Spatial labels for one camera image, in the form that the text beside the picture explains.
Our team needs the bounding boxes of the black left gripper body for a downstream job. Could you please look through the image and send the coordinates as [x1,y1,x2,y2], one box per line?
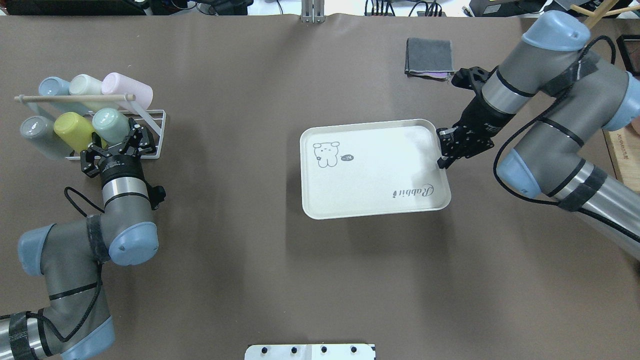
[96,143,146,186]

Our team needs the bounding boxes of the pink cup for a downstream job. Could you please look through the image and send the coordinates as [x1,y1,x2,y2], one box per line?
[101,71,154,110]

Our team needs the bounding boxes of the aluminium frame post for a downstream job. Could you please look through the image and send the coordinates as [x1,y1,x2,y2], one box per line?
[300,0,326,24]

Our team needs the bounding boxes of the wooden mug tree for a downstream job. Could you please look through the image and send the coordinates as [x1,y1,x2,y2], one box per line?
[569,0,640,29]

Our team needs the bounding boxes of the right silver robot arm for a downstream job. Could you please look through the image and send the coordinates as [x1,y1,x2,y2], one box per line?
[438,11,640,258]

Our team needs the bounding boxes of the cream white cup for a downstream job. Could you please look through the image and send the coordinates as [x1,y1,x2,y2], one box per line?
[68,74,119,112]

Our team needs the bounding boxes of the green cup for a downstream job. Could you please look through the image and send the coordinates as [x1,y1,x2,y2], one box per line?
[92,107,131,146]

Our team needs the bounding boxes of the blue cup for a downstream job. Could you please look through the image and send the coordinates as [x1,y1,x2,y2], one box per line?
[38,76,90,116]

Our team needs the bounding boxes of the grey folded cloth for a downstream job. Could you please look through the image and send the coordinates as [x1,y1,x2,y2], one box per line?
[404,38,454,81]

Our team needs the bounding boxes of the yellow cup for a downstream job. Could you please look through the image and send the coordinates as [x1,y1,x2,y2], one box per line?
[54,112,96,156]

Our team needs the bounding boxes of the white wire cup rack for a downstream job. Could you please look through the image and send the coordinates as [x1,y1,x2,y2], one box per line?
[13,93,167,159]

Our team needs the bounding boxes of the cream rabbit tray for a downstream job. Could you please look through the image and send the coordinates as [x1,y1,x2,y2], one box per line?
[299,118,451,220]

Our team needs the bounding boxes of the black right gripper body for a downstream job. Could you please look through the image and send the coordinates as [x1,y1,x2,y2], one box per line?
[443,67,514,161]

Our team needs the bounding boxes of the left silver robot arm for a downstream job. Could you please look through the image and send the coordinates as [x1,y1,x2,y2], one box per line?
[1,119,166,360]

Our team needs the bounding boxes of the grey cup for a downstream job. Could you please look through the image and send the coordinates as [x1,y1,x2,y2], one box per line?
[19,115,73,160]

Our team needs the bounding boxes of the bamboo cutting board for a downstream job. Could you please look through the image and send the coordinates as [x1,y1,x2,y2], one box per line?
[603,124,640,193]

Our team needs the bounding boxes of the white camera pillar base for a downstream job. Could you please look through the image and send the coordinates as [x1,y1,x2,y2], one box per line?
[244,342,377,360]

